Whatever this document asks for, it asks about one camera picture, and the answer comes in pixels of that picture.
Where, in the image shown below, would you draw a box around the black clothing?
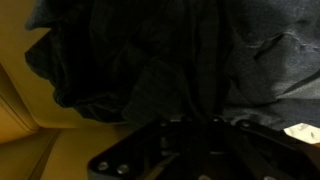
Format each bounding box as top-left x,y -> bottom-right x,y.
25,0 -> 225,126

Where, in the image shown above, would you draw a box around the tan leather sofa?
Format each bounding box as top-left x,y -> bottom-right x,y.
0,0 -> 131,180

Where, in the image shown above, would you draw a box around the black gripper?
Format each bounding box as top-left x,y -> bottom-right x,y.
87,117 -> 320,180

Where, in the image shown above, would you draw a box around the blue jean trousers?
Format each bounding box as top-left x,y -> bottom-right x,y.
224,0 -> 320,129

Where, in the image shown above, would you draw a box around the white grey cloth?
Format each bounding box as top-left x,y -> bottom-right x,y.
284,123 -> 320,144

